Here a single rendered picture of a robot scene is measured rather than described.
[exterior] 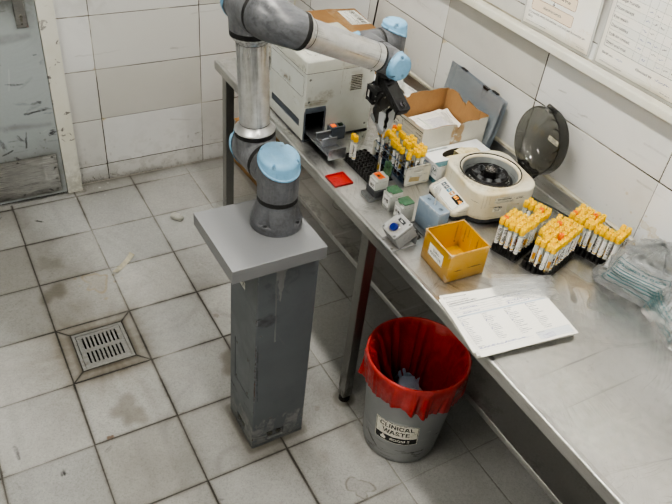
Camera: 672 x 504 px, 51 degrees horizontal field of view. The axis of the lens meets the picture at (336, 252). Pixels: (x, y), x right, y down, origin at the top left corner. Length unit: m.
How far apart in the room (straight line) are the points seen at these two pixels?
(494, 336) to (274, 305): 0.66
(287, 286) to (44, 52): 1.82
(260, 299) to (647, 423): 1.06
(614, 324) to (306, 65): 1.24
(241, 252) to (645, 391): 1.08
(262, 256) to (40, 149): 1.95
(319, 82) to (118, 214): 1.56
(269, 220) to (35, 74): 1.79
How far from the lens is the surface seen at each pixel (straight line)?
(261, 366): 2.27
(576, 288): 2.10
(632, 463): 1.73
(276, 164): 1.87
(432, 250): 1.98
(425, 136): 2.38
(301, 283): 2.09
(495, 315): 1.90
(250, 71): 1.87
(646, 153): 2.19
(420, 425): 2.42
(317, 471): 2.56
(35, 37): 3.42
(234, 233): 1.98
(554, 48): 2.32
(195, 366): 2.85
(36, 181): 3.74
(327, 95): 2.45
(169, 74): 3.71
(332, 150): 2.35
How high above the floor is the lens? 2.14
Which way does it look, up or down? 39 degrees down
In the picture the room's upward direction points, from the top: 7 degrees clockwise
